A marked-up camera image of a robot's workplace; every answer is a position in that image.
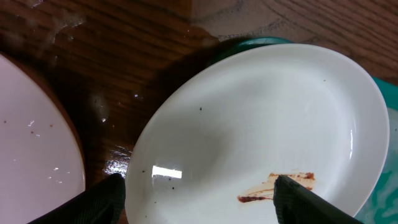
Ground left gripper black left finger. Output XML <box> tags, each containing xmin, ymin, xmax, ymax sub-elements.
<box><xmin>29</xmin><ymin>173</ymin><xmax>126</xmax><ymax>224</ymax></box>

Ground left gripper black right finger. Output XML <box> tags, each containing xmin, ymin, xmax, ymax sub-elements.
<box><xmin>273</xmin><ymin>175</ymin><xmax>361</xmax><ymax>224</ymax></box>

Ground white plate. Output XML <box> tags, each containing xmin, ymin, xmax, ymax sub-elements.
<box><xmin>125</xmin><ymin>44</ymin><xmax>390</xmax><ymax>223</ymax></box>
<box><xmin>1</xmin><ymin>55</ymin><xmax>85</xmax><ymax>223</ymax></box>

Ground teal plastic serving tray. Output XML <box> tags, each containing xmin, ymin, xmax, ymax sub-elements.
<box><xmin>211</xmin><ymin>37</ymin><xmax>397</xmax><ymax>223</ymax></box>

